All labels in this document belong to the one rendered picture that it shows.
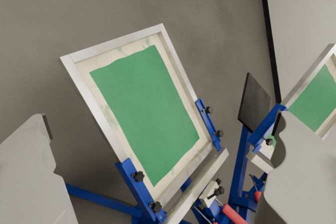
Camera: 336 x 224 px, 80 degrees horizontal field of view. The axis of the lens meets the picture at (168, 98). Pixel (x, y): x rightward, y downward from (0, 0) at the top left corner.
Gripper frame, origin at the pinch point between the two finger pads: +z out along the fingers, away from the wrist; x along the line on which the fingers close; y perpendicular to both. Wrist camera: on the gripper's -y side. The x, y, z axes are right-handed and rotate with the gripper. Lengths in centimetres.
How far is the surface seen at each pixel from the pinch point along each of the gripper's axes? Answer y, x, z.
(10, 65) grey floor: 44, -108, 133
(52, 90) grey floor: 66, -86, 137
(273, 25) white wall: 61, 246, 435
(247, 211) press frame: 119, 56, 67
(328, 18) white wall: 36, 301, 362
